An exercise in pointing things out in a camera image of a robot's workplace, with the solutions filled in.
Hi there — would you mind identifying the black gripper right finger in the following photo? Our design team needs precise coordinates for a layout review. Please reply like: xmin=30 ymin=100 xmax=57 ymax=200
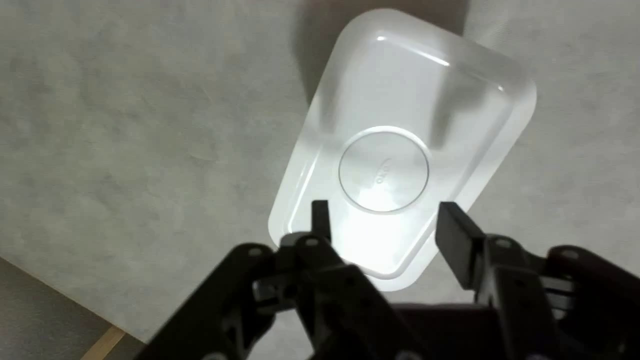
xmin=434 ymin=200 xmax=640 ymax=360

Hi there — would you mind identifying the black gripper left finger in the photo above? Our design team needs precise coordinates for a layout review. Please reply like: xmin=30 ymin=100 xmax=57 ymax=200
xmin=136 ymin=199 xmax=428 ymax=360

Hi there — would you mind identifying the white rectangular container lid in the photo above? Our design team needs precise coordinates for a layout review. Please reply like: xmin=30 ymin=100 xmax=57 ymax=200
xmin=265 ymin=7 xmax=539 ymax=295

